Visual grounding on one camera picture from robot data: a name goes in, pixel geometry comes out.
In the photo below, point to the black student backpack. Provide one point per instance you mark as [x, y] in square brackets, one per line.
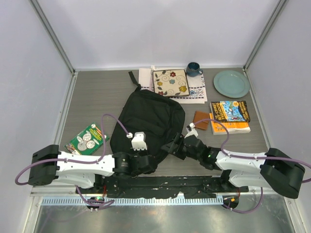
[159, 117]

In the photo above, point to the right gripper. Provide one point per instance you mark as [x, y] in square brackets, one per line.
[169, 147]

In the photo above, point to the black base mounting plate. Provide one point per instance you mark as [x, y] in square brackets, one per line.
[160, 187]

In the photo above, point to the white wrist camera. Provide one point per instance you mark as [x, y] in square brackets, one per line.
[191, 130]
[138, 141]

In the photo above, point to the green coin collecting book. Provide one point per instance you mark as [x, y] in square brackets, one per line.
[87, 141]

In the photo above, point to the dark blue ceramic mug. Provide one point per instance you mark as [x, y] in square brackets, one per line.
[193, 69]

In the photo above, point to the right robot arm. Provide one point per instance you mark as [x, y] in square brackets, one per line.
[272, 169]

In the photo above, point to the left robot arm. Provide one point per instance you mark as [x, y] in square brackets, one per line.
[53, 165]

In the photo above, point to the orange paperback book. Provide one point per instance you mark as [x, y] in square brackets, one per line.
[232, 127]

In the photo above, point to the brown leather wallet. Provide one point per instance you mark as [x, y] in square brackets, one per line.
[200, 120]

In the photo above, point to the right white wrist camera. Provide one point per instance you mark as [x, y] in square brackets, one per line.
[191, 130]

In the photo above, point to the round teal plate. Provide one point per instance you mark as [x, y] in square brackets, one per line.
[231, 84]

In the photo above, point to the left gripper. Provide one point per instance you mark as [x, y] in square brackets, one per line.
[146, 152]

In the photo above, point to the patterned white placemat cloth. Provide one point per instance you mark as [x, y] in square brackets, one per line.
[196, 87]

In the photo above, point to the colourful treehouse storey book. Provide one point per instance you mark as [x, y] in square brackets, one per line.
[230, 111]

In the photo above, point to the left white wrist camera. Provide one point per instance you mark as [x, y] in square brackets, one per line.
[138, 141]

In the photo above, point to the slotted cable duct rail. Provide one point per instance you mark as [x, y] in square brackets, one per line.
[179, 200]

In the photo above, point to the square floral ceramic plate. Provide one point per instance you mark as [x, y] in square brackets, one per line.
[171, 83]

